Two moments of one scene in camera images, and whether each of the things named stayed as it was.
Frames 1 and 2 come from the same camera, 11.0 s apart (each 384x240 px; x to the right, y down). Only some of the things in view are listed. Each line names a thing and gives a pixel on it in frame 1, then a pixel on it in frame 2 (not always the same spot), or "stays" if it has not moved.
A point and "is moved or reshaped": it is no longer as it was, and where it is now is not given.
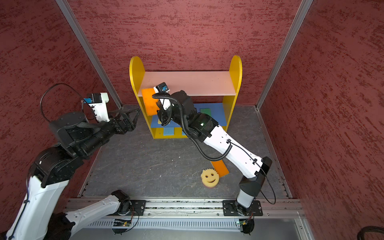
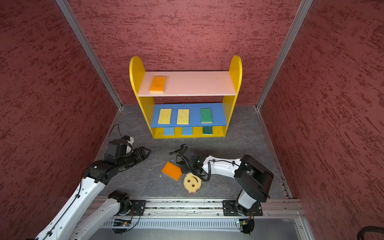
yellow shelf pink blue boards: [213, 93] stays
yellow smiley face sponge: [210, 177] → [192, 183]
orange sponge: [220, 167] is moved or reshaped
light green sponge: [206, 110] stays
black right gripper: [166, 118] → [183, 168]
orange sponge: [150, 103] → [157, 85]
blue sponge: [169, 131] stays
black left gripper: [123, 128] → [139, 157]
